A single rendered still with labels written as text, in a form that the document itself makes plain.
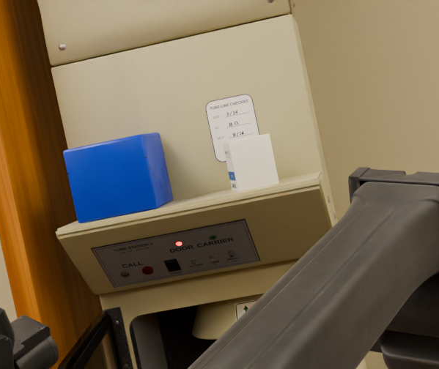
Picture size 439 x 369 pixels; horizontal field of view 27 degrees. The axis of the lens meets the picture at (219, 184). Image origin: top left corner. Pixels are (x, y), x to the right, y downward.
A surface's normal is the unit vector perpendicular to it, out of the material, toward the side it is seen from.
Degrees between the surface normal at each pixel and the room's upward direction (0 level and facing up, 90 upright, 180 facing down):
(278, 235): 135
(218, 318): 66
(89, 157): 90
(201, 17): 90
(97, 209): 90
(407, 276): 105
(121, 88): 90
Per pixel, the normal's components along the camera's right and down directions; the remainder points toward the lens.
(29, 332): 0.09, -0.90
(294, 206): 0.04, 0.75
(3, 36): 0.97, -0.19
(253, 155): 0.14, 0.03
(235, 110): -0.15, 0.08
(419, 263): 0.81, 0.14
